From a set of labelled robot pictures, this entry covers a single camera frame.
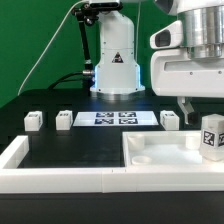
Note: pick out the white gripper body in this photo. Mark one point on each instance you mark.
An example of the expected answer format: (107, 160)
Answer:
(173, 73)

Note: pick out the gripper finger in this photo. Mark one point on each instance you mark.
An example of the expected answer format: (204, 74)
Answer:
(190, 115)

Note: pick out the white square tabletop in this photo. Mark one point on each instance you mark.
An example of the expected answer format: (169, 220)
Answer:
(144, 149)

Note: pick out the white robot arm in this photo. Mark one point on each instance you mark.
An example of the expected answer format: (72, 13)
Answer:
(117, 72)

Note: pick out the white marker sheet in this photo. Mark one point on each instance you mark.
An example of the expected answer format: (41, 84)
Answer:
(117, 118)

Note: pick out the white U-shaped fence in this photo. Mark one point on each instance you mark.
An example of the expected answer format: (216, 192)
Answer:
(13, 179)

